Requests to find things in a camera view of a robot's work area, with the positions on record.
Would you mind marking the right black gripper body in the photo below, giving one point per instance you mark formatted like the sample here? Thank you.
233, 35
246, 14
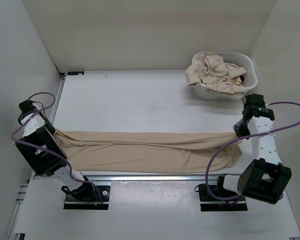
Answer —
241, 128

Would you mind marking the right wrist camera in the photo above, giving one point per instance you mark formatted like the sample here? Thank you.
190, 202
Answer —
254, 99

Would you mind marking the blue white sticker label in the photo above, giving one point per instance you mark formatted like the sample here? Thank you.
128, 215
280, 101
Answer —
75, 73

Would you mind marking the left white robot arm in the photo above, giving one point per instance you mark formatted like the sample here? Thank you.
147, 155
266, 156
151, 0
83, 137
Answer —
35, 140

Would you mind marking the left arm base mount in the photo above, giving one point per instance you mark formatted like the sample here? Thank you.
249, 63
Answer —
87, 198

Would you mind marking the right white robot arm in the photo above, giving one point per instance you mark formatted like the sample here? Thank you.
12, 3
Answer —
265, 178

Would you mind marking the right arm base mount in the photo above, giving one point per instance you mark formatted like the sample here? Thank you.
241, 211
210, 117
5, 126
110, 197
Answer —
210, 204

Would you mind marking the beige clothes pile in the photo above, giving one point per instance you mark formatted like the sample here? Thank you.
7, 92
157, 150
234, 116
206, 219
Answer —
217, 75

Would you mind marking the aluminium rail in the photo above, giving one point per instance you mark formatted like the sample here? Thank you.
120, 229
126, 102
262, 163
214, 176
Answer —
57, 95
103, 176

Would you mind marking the front aluminium rail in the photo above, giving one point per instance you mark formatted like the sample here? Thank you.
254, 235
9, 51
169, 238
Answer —
103, 176

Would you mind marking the left aluminium rail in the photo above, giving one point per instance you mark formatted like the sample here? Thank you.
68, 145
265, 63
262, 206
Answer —
57, 95

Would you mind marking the beige trousers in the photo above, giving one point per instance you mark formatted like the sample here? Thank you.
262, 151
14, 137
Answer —
148, 152

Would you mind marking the white laundry basket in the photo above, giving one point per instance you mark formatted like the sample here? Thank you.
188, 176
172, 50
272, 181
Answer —
249, 80

